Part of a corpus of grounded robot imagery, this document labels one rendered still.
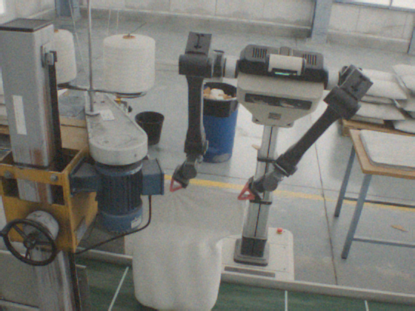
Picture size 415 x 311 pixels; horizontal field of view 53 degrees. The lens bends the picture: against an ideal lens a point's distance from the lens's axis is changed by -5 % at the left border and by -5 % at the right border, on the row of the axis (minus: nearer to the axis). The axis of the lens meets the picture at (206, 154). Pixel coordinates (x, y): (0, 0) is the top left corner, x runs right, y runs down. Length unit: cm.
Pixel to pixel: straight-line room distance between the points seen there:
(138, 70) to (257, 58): 68
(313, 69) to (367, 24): 798
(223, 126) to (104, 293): 216
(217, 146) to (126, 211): 268
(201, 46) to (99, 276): 139
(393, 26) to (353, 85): 855
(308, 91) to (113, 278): 134
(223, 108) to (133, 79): 255
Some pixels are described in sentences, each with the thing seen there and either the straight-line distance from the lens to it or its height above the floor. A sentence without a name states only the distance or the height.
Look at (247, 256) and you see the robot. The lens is 264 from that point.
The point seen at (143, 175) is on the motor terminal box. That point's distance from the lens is 139.
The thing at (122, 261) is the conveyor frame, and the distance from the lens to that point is 243.
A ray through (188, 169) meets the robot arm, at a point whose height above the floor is 119.
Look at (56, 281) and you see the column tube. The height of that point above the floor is 87.
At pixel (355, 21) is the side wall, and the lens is 979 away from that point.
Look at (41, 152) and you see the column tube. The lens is 134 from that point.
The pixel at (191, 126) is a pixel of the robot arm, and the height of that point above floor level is 135.
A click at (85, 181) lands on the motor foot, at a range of 142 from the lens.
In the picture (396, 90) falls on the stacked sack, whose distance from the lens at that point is 507.
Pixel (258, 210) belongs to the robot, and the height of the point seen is 62.
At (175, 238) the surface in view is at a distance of 189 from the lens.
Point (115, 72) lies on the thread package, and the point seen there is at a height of 160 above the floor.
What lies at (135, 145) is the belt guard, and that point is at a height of 142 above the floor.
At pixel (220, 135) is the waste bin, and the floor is 29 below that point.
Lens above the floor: 202
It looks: 28 degrees down
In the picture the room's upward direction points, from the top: 5 degrees clockwise
